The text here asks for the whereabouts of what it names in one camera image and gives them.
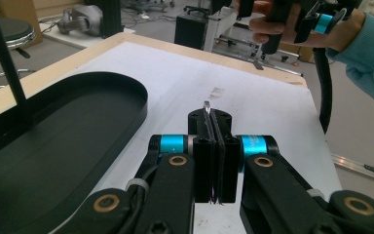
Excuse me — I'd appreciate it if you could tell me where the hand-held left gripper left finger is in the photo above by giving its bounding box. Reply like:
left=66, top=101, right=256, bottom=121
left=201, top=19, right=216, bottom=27
left=149, top=108, right=216, bottom=204

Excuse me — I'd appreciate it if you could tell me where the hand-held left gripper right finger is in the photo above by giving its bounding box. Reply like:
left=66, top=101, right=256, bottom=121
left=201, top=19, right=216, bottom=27
left=208, top=108, right=281, bottom=204

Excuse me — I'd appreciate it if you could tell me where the black oval tray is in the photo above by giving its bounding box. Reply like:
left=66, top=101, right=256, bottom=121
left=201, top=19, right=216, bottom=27
left=0, top=0, right=149, bottom=234

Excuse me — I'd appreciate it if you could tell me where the white table mat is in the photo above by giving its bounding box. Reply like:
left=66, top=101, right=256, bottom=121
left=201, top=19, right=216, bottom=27
left=48, top=41, right=344, bottom=234

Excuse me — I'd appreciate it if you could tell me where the black equipment case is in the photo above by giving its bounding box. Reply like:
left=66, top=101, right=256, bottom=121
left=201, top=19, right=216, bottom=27
left=173, top=14, right=209, bottom=52

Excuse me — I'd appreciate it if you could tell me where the wooden table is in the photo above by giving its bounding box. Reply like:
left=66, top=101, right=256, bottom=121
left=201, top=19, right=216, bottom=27
left=0, top=31, right=309, bottom=127

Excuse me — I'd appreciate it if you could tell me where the white floor board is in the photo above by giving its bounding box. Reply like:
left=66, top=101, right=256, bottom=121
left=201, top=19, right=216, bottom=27
left=40, top=21, right=137, bottom=50

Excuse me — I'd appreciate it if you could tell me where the grey robot part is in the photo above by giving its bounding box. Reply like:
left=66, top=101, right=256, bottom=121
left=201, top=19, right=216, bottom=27
left=56, top=4, right=103, bottom=37

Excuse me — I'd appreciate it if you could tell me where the round black stool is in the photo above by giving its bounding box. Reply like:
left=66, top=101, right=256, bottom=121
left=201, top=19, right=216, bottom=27
left=0, top=17, right=38, bottom=98

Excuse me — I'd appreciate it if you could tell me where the cardboard box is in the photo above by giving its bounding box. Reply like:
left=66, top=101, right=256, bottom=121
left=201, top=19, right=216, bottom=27
left=0, top=0, right=44, bottom=47

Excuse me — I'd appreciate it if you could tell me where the white machine frame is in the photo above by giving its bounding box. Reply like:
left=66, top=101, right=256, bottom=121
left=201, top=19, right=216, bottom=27
left=204, top=5, right=242, bottom=54

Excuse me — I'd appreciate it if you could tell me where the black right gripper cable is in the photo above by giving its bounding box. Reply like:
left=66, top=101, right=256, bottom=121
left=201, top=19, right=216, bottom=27
left=312, top=47, right=334, bottom=135

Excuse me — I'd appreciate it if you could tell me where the aluminium rail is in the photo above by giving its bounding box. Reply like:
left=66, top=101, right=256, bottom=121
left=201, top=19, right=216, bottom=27
left=330, top=152, right=374, bottom=183

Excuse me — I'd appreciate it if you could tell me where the black metal frame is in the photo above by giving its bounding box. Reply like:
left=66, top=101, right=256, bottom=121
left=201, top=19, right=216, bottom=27
left=85, top=0, right=125, bottom=40

